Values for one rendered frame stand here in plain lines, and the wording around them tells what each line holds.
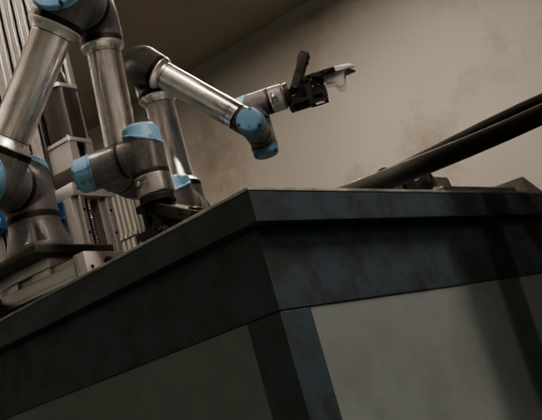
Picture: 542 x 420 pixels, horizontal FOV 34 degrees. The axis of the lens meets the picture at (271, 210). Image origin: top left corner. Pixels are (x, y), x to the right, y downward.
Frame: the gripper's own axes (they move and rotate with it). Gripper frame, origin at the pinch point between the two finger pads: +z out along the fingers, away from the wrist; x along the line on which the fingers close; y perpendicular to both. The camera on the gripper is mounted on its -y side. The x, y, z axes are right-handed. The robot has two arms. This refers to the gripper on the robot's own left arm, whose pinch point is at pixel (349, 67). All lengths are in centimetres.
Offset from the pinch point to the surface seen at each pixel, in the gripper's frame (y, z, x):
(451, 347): 68, 0, 135
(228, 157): -51, -99, -391
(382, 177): 45, -2, 128
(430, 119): -23, 43, -318
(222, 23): -135, -71, -349
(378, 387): 69, -9, 150
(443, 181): 44, 10, 73
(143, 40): -137, -125, -334
